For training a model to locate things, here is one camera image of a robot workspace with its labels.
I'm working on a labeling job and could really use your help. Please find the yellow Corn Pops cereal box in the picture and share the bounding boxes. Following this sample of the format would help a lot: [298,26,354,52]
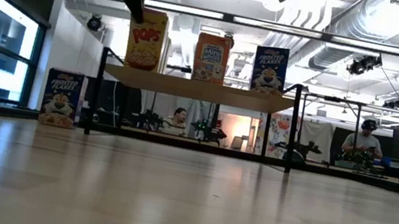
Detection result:
[122,6,171,75]

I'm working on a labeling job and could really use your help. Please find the black metal gantry frame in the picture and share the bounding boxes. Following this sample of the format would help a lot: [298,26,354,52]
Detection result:
[293,89,399,173]

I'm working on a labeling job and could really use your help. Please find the black partition panel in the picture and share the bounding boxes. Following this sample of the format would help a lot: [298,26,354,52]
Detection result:
[80,75,147,131]

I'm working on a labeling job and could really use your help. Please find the round black ceiling speaker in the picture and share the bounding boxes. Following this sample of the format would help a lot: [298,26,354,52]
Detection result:
[85,12,105,32]

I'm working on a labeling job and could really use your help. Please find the white hanging cloth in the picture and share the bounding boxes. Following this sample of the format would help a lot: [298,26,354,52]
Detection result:
[297,118,337,153]

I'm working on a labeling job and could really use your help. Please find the orange Mini Wheats cereal box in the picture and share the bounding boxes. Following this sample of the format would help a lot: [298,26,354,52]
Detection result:
[189,31,234,88]

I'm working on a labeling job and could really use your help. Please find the wooden shelf with black legs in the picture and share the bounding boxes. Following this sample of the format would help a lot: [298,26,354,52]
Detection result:
[82,45,307,175]

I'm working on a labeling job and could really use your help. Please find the colourful printed poster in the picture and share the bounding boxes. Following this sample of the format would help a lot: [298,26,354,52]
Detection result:
[264,112,301,161]

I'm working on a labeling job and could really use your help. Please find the person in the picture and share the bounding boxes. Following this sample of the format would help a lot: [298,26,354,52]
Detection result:
[160,104,192,139]
[339,114,390,164]

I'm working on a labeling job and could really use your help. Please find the blue Frosted Flakes cereal box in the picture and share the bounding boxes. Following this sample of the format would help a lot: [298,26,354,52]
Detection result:
[36,65,90,132]
[248,43,291,98]

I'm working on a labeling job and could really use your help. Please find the black ceiling spotlight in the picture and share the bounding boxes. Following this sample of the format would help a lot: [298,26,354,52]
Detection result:
[345,50,385,81]
[381,96,399,111]

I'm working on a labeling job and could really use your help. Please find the white hanging sheet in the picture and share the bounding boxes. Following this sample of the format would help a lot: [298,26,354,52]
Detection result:
[134,88,222,143]

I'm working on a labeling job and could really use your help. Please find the silver ventilation duct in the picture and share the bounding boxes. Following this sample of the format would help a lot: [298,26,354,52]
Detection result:
[261,0,399,85]

